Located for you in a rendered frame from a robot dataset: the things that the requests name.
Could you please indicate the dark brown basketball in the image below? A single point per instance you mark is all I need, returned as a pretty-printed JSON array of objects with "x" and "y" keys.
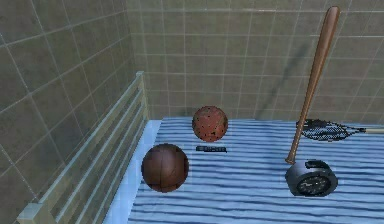
[{"x": 165, "y": 168}]

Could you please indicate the red speckled ball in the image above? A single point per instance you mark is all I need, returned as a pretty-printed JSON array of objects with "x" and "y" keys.
[{"x": 210, "y": 123}]

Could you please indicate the black remote control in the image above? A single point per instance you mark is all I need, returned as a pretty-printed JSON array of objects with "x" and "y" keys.
[{"x": 211, "y": 149}]

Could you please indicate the blue striped bed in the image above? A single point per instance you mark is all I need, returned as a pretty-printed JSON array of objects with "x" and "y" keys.
[{"x": 240, "y": 186}]

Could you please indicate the brown wooden baseball bat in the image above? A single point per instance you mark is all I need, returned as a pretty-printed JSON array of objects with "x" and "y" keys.
[{"x": 316, "y": 73}]

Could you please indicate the black tennis racket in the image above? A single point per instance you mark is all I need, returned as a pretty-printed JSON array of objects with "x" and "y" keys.
[{"x": 325, "y": 130}]

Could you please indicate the black round alarm clock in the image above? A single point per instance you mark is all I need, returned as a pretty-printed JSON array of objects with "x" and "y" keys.
[{"x": 311, "y": 178}]

